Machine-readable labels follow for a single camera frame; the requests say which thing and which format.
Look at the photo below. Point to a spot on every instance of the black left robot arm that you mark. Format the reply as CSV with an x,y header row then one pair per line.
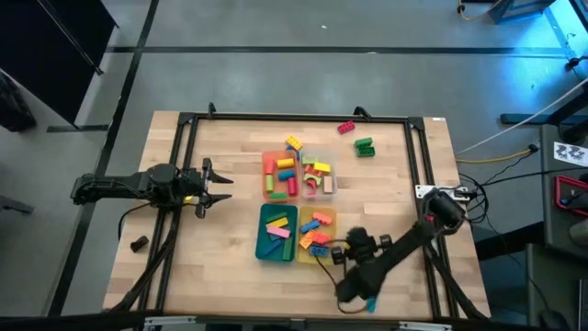
x,y
115,184

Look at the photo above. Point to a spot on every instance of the red Lego brick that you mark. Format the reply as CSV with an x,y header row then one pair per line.
x,y
346,127

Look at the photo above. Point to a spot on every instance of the long red wooden cylinder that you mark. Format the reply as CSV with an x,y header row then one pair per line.
x,y
292,186

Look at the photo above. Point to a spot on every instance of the white fiducial marker sheet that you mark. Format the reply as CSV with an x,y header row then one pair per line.
x,y
569,154

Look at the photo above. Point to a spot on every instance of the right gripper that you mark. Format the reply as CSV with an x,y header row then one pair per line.
x,y
360,246

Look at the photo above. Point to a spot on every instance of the clear plastic bin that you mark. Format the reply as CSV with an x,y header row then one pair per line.
x,y
324,154

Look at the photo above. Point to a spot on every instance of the dark grey side desk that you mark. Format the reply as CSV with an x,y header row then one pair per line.
x,y
565,220

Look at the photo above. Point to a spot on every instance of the light blue wooden plank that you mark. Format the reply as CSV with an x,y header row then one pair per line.
x,y
371,304

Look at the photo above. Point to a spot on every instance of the red framed device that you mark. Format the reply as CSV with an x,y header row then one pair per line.
x,y
569,193

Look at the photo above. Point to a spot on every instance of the yellow translucent plastic bin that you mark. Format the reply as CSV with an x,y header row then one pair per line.
x,y
304,213

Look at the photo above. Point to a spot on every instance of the black divider panel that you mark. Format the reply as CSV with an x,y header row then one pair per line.
x,y
46,55

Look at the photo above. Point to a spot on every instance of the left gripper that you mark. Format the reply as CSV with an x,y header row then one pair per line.
x,y
193,184

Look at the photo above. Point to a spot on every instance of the red-orange Lego brick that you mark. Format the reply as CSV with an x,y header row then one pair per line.
x,y
321,238

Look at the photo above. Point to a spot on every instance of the silver mounting plate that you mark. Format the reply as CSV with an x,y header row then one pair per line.
x,y
441,189

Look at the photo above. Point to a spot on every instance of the yellow Lego brick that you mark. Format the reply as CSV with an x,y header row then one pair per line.
x,y
294,142

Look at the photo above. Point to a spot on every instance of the blue Lego brick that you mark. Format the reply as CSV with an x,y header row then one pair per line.
x,y
310,226
319,251

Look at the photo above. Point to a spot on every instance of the light green arch block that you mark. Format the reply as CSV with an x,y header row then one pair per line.
x,y
313,178
308,161

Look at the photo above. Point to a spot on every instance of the black aluminium table frame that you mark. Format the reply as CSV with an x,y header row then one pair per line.
x,y
321,116

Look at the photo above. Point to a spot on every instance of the short red wooden cylinder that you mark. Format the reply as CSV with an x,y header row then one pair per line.
x,y
269,167

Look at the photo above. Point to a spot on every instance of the light green wooden cylinder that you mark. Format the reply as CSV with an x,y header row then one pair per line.
x,y
269,183

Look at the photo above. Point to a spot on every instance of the small black object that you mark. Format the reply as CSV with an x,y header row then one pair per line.
x,y
139,244

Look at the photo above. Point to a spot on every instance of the dark grey bulky object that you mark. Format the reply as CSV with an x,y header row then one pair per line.
x,y
16,108

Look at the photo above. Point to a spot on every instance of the yellow wooden cylinder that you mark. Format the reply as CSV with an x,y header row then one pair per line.
x,y
285,163

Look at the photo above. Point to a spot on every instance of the teal plastic bin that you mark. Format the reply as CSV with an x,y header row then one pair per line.
x,y
263,254

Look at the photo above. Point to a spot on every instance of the red wooden arch block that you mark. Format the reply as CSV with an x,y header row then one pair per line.
x,y
308,169

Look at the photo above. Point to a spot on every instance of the black frame clamp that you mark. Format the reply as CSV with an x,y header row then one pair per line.
x,y
211,110
362,112

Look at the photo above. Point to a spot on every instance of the pink wooden arch block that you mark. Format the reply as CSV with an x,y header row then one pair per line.
x,y
311,187

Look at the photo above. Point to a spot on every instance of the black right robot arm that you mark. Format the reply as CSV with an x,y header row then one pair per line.
x,y
390,257

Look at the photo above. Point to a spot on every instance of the silver aluminium extrusion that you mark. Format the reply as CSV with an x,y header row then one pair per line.
x,y
170,323
425,326

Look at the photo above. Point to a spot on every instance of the orange translucent plastic bin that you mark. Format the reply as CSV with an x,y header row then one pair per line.
x,y
281,188

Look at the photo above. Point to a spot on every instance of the tan wooden block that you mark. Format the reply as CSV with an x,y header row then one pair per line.
x,y
328,184

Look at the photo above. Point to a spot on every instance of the amber orange Lego brick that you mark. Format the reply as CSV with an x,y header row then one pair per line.
x,y
306,240

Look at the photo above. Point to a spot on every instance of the yellow wooden block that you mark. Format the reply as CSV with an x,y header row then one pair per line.
x,y
322,167

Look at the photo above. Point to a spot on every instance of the green Lego brick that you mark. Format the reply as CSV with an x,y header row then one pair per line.
x,y
363,142
366,151

